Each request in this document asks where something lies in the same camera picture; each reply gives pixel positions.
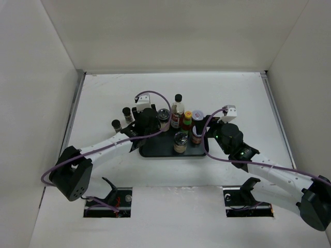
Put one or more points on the clear shaker black flip lid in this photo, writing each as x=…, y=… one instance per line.
x=180, y=142

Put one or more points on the chili sauce bottle green label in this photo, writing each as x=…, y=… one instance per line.
x=187, y=122

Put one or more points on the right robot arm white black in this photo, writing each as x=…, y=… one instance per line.
x=302, y=193

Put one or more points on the small spice jar black lid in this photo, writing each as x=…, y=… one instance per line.
x=127, y=115

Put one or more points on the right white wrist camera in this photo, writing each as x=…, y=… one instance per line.
x=229, y=114

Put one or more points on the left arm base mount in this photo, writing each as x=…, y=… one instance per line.
x=115, y=202

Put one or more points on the black rectangular tray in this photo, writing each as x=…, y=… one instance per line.
x=162, y=146

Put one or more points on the large grinder black top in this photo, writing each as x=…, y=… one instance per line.
x=163, y=117

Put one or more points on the sauce jar white lid front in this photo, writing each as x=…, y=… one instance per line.
x=196, y=138

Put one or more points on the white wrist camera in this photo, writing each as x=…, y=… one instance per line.
x=142, y=102
x=229, y=114

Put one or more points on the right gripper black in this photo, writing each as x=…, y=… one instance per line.
x=199, y=124

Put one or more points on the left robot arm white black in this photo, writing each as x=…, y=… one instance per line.
x=72, y=174

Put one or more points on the soy sauce bottle red label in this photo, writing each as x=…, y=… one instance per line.
x=177, y=112

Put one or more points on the small spice jar front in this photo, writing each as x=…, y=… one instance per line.
x=116, y=124

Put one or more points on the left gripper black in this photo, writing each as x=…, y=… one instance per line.
x=135, y=113

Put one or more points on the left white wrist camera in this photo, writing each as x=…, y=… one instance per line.
x=142, y=102

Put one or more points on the sauce jar white lid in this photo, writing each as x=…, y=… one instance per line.
x=196, y=138
x=197, y=115

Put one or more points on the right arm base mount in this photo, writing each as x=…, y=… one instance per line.
x=240, y=203

